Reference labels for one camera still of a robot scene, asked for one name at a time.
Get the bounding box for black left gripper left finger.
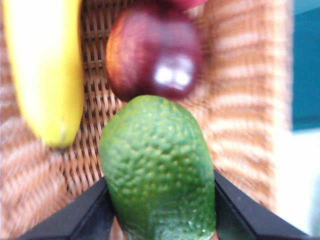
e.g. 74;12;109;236
17;177;116;240

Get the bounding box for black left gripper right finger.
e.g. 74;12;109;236
213;171;311;240

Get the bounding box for green avocado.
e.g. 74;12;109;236
99;94;217;240

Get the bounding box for brown wicker basket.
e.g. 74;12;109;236
0;0;295;240

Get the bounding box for yellow banana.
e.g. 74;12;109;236
2;0;86;148

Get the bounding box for red yellow apple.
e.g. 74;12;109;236
159;0;208;11

